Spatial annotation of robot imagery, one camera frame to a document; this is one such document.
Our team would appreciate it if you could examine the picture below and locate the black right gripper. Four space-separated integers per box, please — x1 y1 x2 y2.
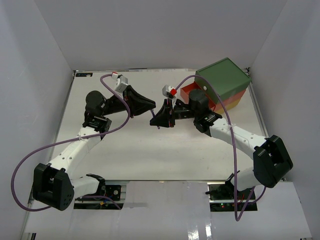
149 97 199 127

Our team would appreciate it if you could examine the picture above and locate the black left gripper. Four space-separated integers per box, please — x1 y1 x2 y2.
102 86 157 120

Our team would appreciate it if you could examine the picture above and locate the purple pen refill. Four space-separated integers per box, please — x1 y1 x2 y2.
151 108 161 130

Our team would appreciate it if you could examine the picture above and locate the green drawer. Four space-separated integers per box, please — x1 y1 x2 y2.
194 70 220 104

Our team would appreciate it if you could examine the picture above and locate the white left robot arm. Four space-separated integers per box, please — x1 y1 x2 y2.
32 85 156 211

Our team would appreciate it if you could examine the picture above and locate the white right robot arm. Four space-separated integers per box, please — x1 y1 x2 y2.
149 89 293 200

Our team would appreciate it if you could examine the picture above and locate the green drawer cabinet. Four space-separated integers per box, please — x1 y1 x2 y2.
198 57 252 105

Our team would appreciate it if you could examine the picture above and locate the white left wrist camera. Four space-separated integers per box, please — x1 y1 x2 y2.
111 72 129 94

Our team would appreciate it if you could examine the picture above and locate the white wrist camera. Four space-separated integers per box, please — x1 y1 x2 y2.
162 84 177 106
111 72 129 94

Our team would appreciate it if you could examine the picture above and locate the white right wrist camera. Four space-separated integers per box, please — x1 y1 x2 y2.
162 84 177 106

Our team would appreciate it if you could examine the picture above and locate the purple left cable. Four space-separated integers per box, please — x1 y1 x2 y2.
10 74 132 212

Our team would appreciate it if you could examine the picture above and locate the purple cable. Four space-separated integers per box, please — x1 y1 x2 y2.
10 74 132 212
174 74 267 222

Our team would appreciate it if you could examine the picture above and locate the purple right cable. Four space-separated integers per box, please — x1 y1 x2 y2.
174 74 267 222

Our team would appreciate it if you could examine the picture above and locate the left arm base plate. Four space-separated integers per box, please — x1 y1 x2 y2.
73 184 127 210

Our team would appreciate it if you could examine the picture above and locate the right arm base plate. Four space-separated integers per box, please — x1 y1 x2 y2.
205 181 258 214

